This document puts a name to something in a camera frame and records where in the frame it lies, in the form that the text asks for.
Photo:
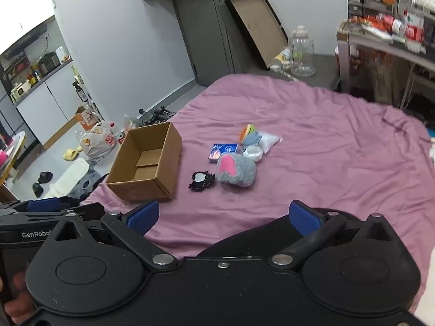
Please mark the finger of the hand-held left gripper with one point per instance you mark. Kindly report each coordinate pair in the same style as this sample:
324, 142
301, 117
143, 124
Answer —
91, 210
42, 205

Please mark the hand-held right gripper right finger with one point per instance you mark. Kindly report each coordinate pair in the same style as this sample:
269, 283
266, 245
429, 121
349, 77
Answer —
306, 219

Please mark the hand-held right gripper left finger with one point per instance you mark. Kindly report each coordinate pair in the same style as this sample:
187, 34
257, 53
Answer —
142, 214

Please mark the brown cardboard box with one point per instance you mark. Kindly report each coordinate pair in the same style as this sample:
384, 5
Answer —
146, 163

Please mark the grey plush paw slipper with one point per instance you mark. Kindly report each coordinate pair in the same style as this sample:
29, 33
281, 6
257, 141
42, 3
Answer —
238, 173

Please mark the white fluffy plush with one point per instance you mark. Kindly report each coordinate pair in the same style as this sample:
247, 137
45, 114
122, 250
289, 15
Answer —
253, 153

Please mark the blue denim pouch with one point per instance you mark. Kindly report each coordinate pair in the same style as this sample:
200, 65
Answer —
252, 140

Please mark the blue printed packet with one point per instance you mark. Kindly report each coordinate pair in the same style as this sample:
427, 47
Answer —
222, 152

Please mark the person's left hand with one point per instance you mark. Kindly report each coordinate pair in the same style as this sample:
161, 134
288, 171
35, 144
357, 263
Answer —
18, 309

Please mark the black slippers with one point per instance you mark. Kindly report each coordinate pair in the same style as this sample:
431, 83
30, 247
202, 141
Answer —
43, 178

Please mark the white floor cushion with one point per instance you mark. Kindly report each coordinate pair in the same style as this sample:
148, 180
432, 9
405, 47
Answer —
69, 176

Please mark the round wooden table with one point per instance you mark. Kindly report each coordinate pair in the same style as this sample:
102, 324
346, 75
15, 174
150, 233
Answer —
15, 156

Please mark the yellow slippers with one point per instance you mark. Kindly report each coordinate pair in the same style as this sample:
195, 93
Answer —
71, 154

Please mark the printed plastic shopping bag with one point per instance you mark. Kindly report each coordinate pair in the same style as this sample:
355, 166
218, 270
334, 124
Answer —
97, 141

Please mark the pink bed sheet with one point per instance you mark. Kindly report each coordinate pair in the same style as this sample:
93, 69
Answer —
323, 149

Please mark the clear bag of white filling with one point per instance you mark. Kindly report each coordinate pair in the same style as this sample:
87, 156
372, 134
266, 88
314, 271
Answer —
271, 141

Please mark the orange and white carton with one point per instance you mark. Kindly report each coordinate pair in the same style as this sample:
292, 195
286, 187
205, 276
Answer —
86, 119

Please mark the grey panel cabinet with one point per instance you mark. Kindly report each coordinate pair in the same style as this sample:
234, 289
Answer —
13, 119

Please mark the grey sneakers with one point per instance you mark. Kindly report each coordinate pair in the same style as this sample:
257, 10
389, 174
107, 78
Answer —
158, 115

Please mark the white kitchen cabinet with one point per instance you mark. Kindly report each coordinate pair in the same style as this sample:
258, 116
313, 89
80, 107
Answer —
51, 105

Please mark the orange burger plush toy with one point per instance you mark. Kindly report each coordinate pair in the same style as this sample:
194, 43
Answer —
247, 130

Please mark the dark rice cooker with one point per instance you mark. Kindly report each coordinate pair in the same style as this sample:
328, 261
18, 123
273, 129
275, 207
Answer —
49, 62

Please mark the large clear water jug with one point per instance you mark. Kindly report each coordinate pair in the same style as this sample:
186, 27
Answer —
301, 54

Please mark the cluttered grey desk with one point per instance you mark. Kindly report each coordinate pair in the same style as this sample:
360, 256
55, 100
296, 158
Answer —
380, 46

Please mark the dark grey door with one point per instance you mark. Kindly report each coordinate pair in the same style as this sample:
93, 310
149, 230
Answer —
207, 34

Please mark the black framed brown board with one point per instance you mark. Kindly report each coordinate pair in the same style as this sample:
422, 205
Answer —
258, 27

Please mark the clear plastic bottle red label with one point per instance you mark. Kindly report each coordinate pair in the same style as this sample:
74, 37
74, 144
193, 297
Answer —
415, 23

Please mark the grey drawer organizer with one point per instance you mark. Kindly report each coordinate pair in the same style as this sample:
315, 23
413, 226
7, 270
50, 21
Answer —
363, 0

